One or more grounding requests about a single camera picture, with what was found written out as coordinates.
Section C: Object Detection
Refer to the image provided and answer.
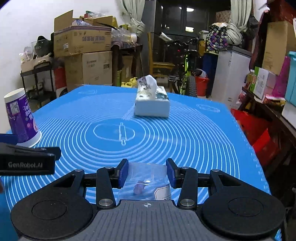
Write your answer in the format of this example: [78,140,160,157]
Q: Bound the purple white paper cup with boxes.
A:
[4,88,42,148]

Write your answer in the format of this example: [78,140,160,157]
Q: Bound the clear plastic cup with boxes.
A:
[117,162,171,201]

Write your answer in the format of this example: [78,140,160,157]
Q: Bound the person's left hand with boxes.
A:
[0,179,4,193]

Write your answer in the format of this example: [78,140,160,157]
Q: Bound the blue silicone baking mat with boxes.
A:
[0,84,283,241]

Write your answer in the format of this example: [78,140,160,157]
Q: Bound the black metal shelf rack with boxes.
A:
[20,61,57,107]

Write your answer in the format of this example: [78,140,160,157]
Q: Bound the white tissue box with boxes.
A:
[134,75,170,118]

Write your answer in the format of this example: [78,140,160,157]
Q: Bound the red gift boxes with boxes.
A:
[231,108,280,167]

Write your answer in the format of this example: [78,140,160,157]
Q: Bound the lower cardboard box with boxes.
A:
[64,51,112,91]

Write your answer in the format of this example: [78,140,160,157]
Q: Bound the red bucket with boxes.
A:
[195,76,209,96]

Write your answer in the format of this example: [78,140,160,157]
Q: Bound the yellow plastic jug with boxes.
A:
[121,77,137,88]

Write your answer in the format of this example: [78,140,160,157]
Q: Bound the dark wooden side table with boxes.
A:
[239,87,295,164]

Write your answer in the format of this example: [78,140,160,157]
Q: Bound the upper open cardboard box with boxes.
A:
[54,11,111,57]

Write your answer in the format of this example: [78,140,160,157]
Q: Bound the green white carton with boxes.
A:
[249,67,269,99]

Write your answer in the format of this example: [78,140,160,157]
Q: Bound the wooden chair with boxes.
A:
[147,32,175,93]

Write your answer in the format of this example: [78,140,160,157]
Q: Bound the white chest freezer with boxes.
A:
[211,46,252,109]

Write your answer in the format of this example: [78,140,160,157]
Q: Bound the bicycle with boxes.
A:
[159,32,200,97]

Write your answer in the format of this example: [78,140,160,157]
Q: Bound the pink plastic basket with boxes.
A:
[272,56,290,97]

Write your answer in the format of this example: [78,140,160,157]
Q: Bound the teal plastic storage bin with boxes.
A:
[285,51,296,106]

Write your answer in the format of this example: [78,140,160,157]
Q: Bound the floral fabric bundle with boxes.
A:
[205,23,242,54]

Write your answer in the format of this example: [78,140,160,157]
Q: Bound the tall brown cardboard box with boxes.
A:
[262,21,295,75]

